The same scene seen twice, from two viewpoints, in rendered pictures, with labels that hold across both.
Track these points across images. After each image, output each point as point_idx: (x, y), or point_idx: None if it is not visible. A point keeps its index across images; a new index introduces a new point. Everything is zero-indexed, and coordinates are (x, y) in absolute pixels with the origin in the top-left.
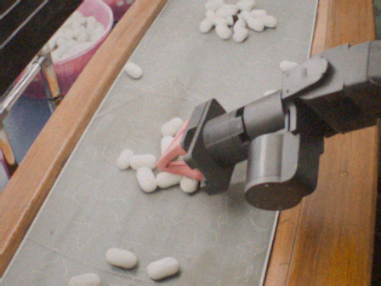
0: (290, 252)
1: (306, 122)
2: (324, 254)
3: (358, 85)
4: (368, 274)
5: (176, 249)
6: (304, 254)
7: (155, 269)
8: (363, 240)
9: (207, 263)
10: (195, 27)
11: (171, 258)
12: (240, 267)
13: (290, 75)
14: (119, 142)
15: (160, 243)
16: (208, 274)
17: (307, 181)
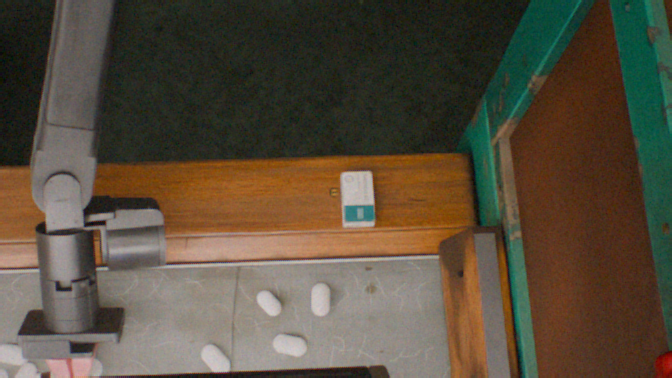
0: (173, 239)
1: (93, 207)
2: (172, 206)
3: (97, 141)
4: (189, 162)
5: (182, 358)
6: (175, 225)
7: (224, 362)
8: (149, 170)
9: (192, 322)
10: None
11: (205, 351)
12: (189, 289)
13: (55, 220)
14: None
15: None
16: (205, 317)
17: (155, 203)
